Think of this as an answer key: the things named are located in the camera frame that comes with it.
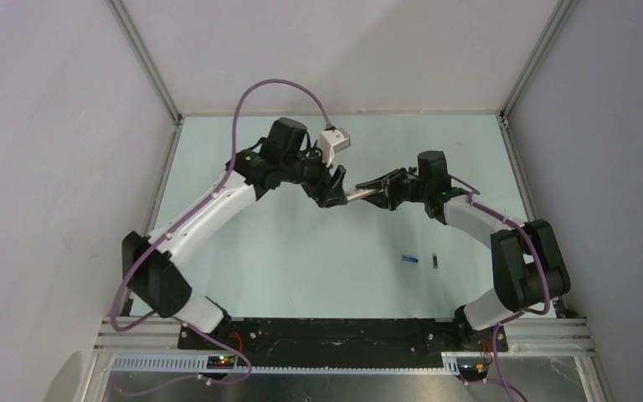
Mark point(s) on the controller board with leds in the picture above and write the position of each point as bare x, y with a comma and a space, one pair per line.
221, 362
472, 372

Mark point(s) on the left controller board with LEDs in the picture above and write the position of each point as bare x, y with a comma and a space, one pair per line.
221, 362

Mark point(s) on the right controller board with LEDs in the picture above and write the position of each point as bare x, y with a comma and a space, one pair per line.
472, 372

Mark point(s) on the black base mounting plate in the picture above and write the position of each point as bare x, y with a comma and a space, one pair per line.
335, 343

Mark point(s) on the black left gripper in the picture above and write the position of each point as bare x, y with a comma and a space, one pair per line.
333, 195

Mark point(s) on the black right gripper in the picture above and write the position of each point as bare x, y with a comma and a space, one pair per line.
386, 198

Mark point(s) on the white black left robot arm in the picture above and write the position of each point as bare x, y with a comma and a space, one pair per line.
154, 262

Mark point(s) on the beige remote control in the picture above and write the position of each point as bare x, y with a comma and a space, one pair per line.
359, 193

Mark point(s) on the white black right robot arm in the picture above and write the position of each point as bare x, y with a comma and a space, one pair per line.
527, 265

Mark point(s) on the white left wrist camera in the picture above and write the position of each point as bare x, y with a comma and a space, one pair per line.
331, 142

